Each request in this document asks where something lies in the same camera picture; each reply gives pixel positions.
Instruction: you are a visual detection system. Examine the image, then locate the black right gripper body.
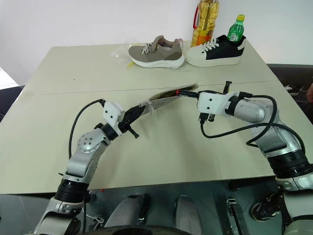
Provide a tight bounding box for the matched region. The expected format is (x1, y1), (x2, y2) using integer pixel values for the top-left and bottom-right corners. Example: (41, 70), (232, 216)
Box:
(198, 80), (232, 124)

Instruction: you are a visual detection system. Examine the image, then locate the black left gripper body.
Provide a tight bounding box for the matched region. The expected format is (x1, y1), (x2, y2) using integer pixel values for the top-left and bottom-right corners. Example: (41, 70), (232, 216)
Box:
(118, 111), (139, 140)

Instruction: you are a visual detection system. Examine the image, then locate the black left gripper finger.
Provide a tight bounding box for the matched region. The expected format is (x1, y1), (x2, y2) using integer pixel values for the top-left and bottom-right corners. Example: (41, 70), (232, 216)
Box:
(127, 107), (148, 123)
(128, 104), (148, 115)

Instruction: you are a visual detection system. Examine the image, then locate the clear grid pouch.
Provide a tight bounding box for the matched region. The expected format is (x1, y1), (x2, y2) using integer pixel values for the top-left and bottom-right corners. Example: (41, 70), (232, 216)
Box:
(138, 83), (199, 116)

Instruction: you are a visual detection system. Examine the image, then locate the white and black sneaker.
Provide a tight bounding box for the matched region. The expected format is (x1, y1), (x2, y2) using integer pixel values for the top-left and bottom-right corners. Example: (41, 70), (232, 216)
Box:
(185, 34), (246, 68)

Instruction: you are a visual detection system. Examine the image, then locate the taupe knit sneaker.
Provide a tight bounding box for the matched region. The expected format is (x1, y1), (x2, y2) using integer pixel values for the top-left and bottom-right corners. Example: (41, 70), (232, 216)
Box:
(128, 35), (185, 70)

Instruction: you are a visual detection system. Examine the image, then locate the clear plastic bag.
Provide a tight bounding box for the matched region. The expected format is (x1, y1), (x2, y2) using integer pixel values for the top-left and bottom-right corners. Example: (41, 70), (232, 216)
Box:
(111, 44), (138, 67)

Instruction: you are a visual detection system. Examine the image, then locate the yellow cooking oil bottle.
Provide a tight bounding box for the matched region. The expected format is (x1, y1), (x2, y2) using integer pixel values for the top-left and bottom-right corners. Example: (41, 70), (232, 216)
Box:
(190, 0), (221, 48)

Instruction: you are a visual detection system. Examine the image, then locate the green soda bottle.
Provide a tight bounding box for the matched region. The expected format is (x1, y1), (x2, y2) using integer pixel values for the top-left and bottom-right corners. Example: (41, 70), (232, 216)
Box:
(227, 14), (246, 45)

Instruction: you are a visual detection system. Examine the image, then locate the grey rounded shape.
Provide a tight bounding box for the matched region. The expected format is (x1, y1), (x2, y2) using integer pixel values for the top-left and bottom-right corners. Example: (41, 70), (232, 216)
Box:
(173, 194), (204, 232)
(104, 193), (150, 228)

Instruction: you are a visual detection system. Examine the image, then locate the dark shoe with white laces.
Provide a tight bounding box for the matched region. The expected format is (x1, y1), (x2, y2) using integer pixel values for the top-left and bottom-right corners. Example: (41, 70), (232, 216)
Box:
(284, 83), (308, 97)

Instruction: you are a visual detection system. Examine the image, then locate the dark reddish object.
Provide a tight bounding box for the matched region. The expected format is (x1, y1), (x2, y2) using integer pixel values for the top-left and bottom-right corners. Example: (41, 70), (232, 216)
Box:
(306, 82), (313, 104)

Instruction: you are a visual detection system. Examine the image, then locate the black caster wheel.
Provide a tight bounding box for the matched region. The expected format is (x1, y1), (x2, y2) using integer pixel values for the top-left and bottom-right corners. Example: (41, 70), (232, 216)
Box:
(251, 195), (282, 221)

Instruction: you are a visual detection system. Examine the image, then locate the black box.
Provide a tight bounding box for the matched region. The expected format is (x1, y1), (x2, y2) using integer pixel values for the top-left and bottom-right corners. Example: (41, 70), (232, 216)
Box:
(0, 85), (25, 123)

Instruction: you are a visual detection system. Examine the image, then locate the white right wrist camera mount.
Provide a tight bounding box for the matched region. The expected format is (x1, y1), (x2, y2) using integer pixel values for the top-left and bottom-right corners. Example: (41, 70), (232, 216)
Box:
(196, 90), (232, 116)

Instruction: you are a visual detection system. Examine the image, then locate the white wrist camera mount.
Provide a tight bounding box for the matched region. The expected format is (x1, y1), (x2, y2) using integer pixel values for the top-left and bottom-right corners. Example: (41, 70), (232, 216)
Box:
(196, 90), (232, 116)
(102, 100), (124, 136)

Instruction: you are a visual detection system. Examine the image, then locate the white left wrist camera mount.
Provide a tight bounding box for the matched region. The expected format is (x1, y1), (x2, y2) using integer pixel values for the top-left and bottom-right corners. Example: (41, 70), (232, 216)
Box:
(102, 100), (124, 136)

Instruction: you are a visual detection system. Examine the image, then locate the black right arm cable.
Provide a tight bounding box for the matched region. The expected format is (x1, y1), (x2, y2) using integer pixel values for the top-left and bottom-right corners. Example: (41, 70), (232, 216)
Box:
(199, 117), (281, 138)
(239, 92), (281, 147)

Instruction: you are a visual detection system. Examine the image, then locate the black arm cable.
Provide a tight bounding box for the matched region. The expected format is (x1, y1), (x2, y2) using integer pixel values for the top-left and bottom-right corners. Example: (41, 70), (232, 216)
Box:
(199, 117), (281, 138)
(239, 92), (281, 147)
(68, 98), (106, 161)

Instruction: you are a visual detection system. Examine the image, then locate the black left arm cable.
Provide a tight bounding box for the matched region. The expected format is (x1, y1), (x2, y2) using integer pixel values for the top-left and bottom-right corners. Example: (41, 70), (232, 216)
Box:
(68, 98), (106, 161)

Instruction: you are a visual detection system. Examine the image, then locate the black metal bracket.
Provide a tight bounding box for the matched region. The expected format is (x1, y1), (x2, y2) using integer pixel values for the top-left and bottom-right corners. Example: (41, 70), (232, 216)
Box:
(225, 197), (246, 235)

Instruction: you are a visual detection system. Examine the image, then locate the white cord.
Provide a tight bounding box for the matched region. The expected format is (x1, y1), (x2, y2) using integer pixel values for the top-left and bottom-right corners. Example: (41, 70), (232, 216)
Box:
(86, 214), (105, 228)

